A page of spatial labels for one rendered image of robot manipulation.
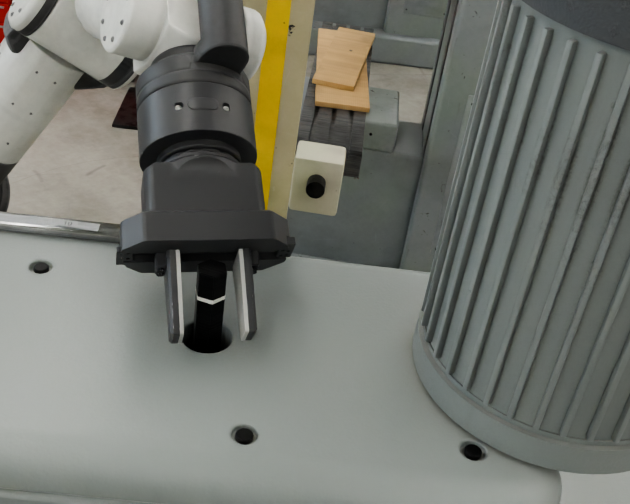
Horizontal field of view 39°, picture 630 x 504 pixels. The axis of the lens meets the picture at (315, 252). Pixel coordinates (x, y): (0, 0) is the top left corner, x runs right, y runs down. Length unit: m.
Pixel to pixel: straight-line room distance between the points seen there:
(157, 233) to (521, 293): 0.25
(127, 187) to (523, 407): 3.99
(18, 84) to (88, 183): 3.52
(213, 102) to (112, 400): 0.22
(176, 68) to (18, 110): 0.37
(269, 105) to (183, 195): 1.82
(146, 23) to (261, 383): 0.28
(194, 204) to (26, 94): 0.41
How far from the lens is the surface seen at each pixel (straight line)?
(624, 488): 0.82
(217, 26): 0.67
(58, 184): 4.51
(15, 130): 1.03
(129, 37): 0.70
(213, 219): 0.62
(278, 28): 2.36
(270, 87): 2.42
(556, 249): 0.52
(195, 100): 0.65
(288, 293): 0.70
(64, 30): 0.94
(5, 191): 1.12
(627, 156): 0.49
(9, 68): 1.01
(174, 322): 0.61
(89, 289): 0.69
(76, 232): 0.74
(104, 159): 4.73
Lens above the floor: 2.31
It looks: 34 degrees down
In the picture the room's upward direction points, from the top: 9 degrees clockwise
